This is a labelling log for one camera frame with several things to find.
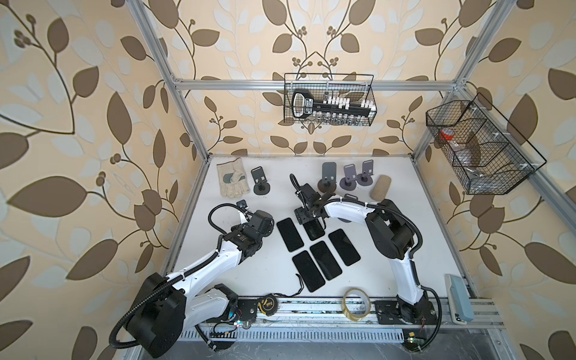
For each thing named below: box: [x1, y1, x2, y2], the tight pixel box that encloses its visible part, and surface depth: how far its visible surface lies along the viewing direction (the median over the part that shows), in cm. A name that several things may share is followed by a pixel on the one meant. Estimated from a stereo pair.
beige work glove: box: [216, 157, 251, 199], surface depth 113 cm
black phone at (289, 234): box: [276, 217, 304, 252], surface depth 95 cm
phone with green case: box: [309, 240, 343, 281], surface depth 90 cm
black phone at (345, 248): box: [328, 228, 361, 267], surface depth 91 cm
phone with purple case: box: [292, 250, 326, 293], surface depth 85 cm
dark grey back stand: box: [250, 166, 271, 196], surface depth 105 cm
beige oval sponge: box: [369, 174, 393, 202], surface depth 107 cm
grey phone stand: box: [339, 163, 357, 192], surface depth 107 cm
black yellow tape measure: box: [258, 293, 279, 317], surface depth 75 cm
